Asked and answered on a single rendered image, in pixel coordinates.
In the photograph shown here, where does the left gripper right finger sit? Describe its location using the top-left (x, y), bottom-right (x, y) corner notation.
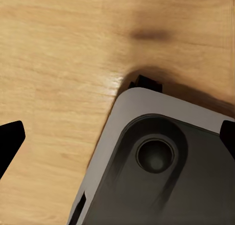
top-left (219, 120), bottom-right (235, 160)

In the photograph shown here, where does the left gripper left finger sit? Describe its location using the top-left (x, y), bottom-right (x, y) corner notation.
top-left (0, 120), bottom-right (25, 179)

